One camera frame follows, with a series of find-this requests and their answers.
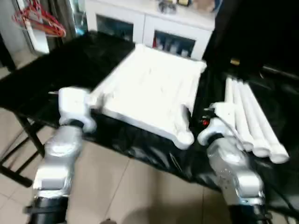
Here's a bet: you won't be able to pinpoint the black mat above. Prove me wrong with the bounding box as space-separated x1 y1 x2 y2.
0 30 299 210

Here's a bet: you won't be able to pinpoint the dark grey bundle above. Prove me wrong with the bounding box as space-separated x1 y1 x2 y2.
158 0 178 13

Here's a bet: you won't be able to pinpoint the red clothes hangers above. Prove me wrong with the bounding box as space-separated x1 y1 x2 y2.
11 0 67 38

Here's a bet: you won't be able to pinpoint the long black bar device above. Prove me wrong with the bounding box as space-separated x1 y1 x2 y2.
261 65 299 81

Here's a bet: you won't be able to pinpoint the white glass-door cabinet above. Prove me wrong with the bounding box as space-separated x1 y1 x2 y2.
84 0 217 61

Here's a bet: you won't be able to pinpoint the white plastic table top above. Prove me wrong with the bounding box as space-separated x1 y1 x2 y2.
89 43 208 150

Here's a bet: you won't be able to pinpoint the black folding frame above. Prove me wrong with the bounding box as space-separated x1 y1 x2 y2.
0 112 46 189

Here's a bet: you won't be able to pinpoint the brown cardboard box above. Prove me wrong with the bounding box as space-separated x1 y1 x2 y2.
193 0 216 14

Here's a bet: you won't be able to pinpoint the grey curtain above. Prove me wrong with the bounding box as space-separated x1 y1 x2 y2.
42 0 88 35

